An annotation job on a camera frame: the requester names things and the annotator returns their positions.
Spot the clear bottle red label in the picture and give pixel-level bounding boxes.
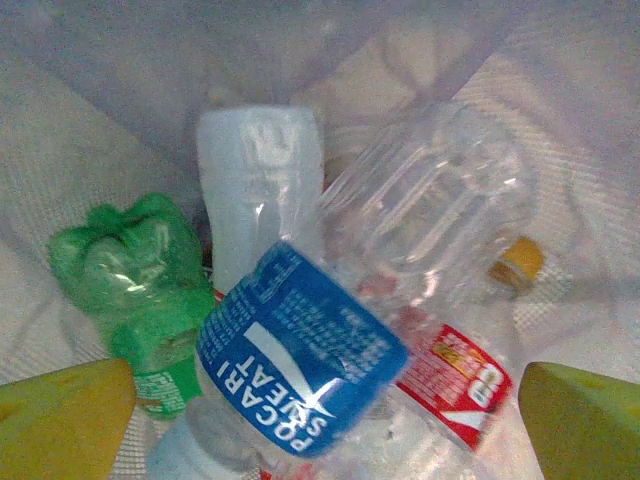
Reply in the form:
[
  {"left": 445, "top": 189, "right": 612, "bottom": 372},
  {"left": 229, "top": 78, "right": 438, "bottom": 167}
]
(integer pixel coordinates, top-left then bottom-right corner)
[{"left": 344, "top": 319, "right": 517, "bottom": 480}]

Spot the green plastic bottle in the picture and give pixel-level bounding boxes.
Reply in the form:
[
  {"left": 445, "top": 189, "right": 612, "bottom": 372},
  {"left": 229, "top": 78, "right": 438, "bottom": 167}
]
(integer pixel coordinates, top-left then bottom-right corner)
[{"left": 47, "top": 192, "right": 216, "bottom": 421}]

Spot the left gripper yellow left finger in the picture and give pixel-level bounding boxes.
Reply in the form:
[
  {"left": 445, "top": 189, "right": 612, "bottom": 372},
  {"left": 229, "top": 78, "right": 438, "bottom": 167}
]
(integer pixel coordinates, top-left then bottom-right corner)
[{"left": 0, "top": 357, "right": 140, "bottom": 480}]

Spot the mesh waste bin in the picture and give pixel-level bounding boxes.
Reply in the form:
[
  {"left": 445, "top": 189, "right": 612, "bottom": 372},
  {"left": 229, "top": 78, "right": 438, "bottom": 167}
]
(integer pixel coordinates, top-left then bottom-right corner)
[{"left": 0, "top": 0, "right": 640, "bottom": 480}]

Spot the clear bottle red cap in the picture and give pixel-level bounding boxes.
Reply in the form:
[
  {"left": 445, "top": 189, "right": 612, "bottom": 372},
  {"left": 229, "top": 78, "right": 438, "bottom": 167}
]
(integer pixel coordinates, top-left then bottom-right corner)
[{"left": 193, "top": 104, "right": 326, "bottom": 296}]

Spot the yellow bottle cap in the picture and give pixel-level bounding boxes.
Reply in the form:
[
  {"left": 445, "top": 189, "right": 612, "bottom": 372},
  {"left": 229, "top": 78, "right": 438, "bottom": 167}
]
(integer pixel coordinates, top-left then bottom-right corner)
[{"left": 487, "top": 236, "right": 547, "bottom": 296}]

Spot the bottle blue Pocari Sweat label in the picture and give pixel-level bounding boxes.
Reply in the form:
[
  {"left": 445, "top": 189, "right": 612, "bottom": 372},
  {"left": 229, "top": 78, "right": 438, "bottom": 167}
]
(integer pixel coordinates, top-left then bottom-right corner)
[{"left": 146, "top": 239, "right": 411, "bottom": 480}]

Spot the clear ribbed bottle white cap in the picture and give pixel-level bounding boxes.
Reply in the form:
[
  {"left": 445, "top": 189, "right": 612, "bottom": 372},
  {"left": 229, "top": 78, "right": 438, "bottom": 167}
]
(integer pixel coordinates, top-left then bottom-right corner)
[{"left": 317, "top": 102, "right": 539, "bottom": 311}]

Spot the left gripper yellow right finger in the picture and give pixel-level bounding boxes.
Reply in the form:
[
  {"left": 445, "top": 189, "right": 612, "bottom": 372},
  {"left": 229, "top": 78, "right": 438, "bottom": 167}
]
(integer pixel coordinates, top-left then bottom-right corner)
[{"left": 518, "top": 361, "right": 640, "bottom": 480}]

